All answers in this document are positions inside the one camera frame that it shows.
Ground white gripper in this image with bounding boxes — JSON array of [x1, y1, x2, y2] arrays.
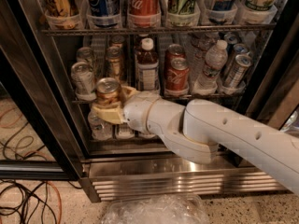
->
[[92, 86, 161, 134]]

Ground orange soda can front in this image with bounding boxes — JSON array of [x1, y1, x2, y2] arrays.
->
[[95, 77, 121, 107]]

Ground orange soda can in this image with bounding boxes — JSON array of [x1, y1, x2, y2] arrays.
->
[[95, 77, 121, 107], [109, 35, 125, 49], [106, 46, 125, 83]]

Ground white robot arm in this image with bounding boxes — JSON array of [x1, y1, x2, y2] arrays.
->
[[92, 90, 299, 195]]

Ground clear water bottle bottom shelf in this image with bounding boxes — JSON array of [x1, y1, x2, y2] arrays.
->
[[88, 111, 112, 141]]

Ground clear water bottle shelf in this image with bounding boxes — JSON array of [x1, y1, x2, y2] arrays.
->
[[198, 40, 228, 89], [88, 111, 112, 141]]

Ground brown tea bottle middle shelf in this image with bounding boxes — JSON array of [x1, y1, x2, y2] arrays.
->
[[136, 38, 159, 91]]

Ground silver green can front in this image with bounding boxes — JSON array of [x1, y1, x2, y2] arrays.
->
[[71, 62, 96, 101]]

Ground silver green can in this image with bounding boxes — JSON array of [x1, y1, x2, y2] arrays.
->
[[71, 62, 96, 101], [76, 47, 96, 68]]

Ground silver green can rear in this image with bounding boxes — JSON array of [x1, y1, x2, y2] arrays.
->
[[76, 47, 96, 68]]

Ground red cola can front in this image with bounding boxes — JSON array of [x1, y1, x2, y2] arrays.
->
[[165, 57, 189, 95]]

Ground orange soda can rear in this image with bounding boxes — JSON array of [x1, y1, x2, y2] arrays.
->
[[109, 35, 125, 49]]

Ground red cola can rear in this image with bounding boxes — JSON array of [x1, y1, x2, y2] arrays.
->
[[164, 44, 186, 66]]

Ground steel fridge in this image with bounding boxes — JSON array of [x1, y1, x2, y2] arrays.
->
[[0, 0, 299, 203]]

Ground left glass fridge door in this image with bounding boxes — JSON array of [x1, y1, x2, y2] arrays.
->
[[0, 0, 82, 181]]

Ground glass fridge door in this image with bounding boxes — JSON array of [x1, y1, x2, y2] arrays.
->
[[237, 14, 299, 129], [0, 0, 82, 181]]

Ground blue pepsi can top shelf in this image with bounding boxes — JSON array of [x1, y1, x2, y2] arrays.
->
[[84, 0, 121, 19]]

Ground red cola can top shelf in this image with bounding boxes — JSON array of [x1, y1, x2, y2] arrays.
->
[[128, 0, 160, 17]]

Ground clear water bottle middle shelf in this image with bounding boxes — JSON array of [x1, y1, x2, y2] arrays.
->
[[198, 40, 228, 89]]

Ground slim silver can front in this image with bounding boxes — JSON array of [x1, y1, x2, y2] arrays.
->
[[223, 54, 252, 88]]

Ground slim silver can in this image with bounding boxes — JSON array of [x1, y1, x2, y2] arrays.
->
[[223, 54, 252, 88], [223, 33, 239, 46], [226, 43, 249, 66]]

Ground slim silver can rear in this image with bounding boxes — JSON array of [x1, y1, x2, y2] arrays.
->
[[223, 33, 239, 46]]

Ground right glass fridge door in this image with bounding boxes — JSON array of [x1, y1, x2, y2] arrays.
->
[[237, 14, 299, 129]]

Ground clear plastic bag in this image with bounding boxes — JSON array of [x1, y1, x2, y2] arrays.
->
[[100, 194, 210, 224]]

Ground orange cable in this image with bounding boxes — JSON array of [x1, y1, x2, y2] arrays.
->
[[0, 180, 63, 224]]

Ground black cables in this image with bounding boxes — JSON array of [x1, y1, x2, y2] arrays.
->
[[0, 180, 82, 224]]

